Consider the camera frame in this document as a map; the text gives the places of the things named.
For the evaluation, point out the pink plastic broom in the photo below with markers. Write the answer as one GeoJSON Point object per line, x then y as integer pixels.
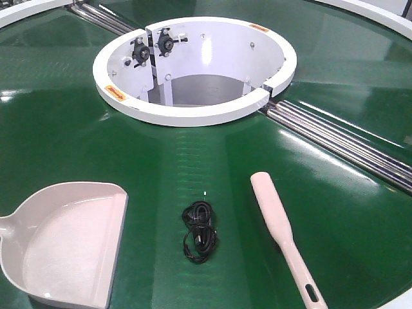
{"type": "Point", "coordinates": [280, 229]}

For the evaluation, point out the pink plastic dustpan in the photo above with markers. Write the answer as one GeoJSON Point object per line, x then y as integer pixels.
{"type": "Point", "coordinates": [60, 246]}

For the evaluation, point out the steel rollers upper left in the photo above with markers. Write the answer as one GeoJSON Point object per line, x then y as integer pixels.
{"type": "Point", "coordinates": [100, 16]}

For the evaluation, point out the white outer rim left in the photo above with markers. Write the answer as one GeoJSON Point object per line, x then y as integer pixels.
{"type": "Point", "coordinates": [23, 10]}

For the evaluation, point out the right black bearing mount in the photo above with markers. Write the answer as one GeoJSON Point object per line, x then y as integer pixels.
{"type": "Point", "coordinates": [166, 43]}

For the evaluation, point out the black bearing mount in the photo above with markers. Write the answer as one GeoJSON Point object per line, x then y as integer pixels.
{"type": "Point", "coordinates": [141, 52]}
{"type": "Point", "coordinates": [166, 43]}

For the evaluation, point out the left black bearing mount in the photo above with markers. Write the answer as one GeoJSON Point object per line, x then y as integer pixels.
{"type": "Point", "coordinates": [141, 52]}

